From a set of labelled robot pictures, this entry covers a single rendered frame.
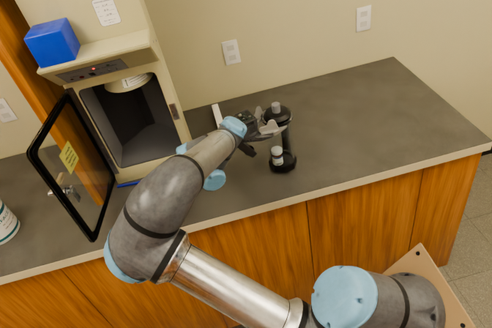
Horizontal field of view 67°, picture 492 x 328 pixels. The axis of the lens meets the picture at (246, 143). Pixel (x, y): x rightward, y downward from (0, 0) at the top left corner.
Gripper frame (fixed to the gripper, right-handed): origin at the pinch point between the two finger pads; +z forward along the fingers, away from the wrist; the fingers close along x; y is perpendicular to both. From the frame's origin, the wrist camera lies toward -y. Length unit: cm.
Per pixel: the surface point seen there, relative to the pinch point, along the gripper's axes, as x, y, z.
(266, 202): -12.3, -20.9, -14.0
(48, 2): 27, 50, -51
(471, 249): -26, -114, 91
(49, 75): 19, 33, -59
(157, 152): 29, -13, -40
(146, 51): 12.4, 33.1, -32.3
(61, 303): 12, -49, -95
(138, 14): 21, 41, -30
